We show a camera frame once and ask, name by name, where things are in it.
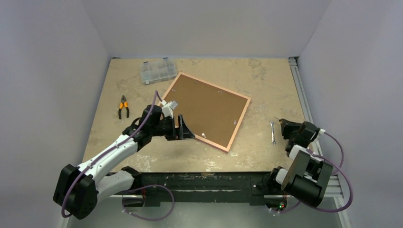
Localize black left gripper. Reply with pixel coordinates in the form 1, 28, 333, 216
150, 115, 194, 141

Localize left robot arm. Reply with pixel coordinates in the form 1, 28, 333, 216
53, 104, 195, 219

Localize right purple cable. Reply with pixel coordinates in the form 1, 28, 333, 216
274, 132, 354, 215

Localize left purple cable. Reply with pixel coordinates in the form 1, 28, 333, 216
60, 90, 175, 221

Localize purple cable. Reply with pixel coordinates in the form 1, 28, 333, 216
60, 90, 175, 221
274, 132, 354, 215

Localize clear plastic screw organizer box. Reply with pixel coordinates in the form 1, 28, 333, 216
140, 57, 177, 85

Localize silver wrench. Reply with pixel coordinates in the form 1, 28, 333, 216
269, 121, 277, 145

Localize pink photo frame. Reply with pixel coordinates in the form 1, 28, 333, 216
161, 72, 251, 153

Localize orange black pliers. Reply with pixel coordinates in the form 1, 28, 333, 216
118, 95, 130, 119

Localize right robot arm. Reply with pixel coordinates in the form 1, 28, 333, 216
267, 119, 333, 207

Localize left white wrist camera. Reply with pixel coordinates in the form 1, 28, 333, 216
161, 100, 178, 119

